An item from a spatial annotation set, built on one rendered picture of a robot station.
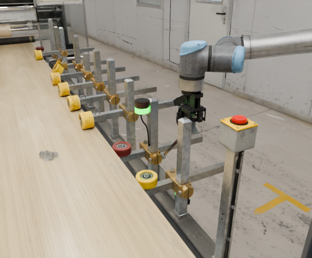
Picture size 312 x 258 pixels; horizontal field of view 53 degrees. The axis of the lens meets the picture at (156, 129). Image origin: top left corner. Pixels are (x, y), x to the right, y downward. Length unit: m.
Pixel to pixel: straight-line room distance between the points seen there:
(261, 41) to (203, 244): 0.76
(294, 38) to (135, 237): 0.86
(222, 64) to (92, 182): 0.61
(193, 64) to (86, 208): 0.59
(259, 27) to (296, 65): 0.69
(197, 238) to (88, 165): 0.49
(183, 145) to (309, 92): 3.02
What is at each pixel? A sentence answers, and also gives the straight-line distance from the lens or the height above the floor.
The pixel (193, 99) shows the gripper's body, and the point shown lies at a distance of 1.12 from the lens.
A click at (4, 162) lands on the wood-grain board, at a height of 0.90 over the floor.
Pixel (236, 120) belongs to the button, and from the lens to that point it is 0.83.
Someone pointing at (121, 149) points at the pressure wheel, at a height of 0.91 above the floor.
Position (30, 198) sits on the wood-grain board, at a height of 0.90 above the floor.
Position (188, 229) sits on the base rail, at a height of 0.70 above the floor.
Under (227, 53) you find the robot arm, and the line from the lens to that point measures 1.09.
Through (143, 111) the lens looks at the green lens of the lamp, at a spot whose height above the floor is 1.08.
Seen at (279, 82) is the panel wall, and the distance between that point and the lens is 4.21.
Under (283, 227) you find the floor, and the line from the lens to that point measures 2.44.
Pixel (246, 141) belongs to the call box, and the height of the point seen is 1.18.
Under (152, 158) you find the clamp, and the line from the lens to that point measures 1.35.
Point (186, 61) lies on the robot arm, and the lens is 1.09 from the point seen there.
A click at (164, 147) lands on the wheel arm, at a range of 1.44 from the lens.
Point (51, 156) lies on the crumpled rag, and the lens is 1.33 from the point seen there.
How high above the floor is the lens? 1.57
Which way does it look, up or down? 26 degrees down
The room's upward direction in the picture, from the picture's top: straight up
